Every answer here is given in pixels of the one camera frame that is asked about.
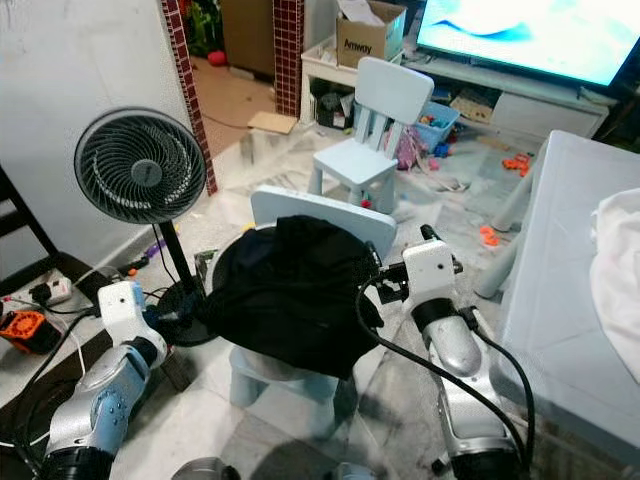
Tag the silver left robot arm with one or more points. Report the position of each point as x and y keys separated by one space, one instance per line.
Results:
x=105 y=410

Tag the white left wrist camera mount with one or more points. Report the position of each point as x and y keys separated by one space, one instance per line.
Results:
x=120 y=312

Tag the flat screen television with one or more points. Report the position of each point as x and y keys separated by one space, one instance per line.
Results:
x=530 y=35

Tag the purple plastic toy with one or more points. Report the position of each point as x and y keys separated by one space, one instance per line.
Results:
x=153 y=250

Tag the light blue plastic table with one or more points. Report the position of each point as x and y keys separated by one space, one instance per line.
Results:
x=550 y=300

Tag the light blue solid-back chair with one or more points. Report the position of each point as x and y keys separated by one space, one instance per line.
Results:
x=320 y=205

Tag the white television bench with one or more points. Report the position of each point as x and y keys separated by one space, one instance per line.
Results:
x=550 y=115

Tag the black garment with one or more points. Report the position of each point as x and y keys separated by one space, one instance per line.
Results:
x=290 y=290

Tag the silver right robot leg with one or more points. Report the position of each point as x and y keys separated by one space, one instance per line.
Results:
x=350 y=473

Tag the white power strip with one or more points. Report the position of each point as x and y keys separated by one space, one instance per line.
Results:
x=55 y=292

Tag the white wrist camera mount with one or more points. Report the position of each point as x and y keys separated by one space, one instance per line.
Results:
x=120 y=312
x=430 y=272

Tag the light blue slatted-back chair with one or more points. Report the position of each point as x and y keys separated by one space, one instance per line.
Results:
x=355 y=165

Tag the red brick pillar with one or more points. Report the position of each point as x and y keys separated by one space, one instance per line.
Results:
x=288 y=60
x=185 y=80

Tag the silver left robot leg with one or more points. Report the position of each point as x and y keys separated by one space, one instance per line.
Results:
x=205 y=471

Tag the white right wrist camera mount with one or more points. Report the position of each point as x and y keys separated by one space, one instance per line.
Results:
x=430 y=272

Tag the flat cardboard sheet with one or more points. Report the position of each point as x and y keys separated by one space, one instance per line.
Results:
x=272 y=122

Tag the orange black device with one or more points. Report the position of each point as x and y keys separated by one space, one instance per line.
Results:
x=22 y=328

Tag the brown cardboard box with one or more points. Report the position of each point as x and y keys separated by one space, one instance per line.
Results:
x=365 y=47

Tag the pink fabric toy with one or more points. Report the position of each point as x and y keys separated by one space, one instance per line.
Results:
x=410 y=148

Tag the orange plastic toy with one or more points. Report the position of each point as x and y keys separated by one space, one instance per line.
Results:
x=517 y=165
x=490 y=237

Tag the blue toy bin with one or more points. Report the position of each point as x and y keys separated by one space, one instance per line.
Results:
x=440 y=125

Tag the silver robot leg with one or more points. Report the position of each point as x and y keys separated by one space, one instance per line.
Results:
x=205 y=471
x=350 y=473

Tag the red ball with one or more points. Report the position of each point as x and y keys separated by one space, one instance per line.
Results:
x=218 y=58

